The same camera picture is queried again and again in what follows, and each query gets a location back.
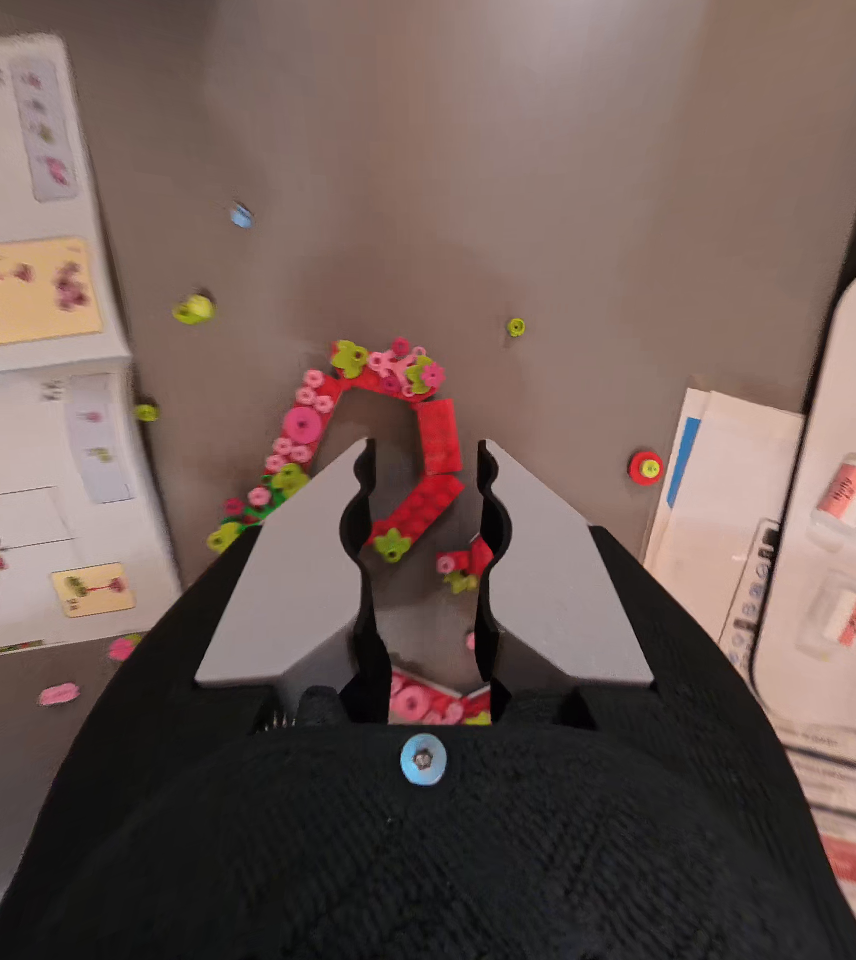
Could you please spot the light blue lego piece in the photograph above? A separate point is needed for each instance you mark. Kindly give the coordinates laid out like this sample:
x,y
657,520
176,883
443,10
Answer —
x,y
241,216

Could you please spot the red round lego lime stud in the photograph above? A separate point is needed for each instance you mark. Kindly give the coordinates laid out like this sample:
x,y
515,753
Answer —
x,y
646,469

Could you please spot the small lime round lego stud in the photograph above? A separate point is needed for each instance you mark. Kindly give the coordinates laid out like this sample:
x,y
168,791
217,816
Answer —
x,y
516,327
146,412

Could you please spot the clear tube pink label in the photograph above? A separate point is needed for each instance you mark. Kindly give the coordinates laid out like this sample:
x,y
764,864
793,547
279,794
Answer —
x,y
840,611
847,491

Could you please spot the lego instruction booklet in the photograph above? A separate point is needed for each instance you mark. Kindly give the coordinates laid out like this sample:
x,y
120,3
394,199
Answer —
x,y
23,450

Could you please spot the red lego heart wreath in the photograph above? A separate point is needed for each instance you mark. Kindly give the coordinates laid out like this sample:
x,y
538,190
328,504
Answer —
x,y
439,435

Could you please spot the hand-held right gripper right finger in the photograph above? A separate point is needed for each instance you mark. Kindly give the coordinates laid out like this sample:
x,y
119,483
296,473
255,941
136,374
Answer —
x,y
555,592

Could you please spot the laminated printed sheet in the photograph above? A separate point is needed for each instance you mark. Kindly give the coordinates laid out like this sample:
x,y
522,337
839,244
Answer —
x,y
727,480

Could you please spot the pink flower lego lime base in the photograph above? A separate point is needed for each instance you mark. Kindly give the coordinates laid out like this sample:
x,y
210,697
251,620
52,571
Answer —
x,y
123,648

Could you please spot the white rounded tray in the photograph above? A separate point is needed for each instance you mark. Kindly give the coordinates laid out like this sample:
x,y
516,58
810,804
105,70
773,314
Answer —
x,y
810,675

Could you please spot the pink double flower lego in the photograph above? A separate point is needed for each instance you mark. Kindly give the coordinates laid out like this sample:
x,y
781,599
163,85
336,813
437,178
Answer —
x,y
58,694

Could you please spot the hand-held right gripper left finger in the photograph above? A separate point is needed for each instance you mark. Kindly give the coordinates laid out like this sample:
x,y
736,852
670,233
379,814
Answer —
x,y
300,585

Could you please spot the lime lego leaf piece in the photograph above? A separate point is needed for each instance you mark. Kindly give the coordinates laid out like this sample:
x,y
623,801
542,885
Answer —
x,y
193,309

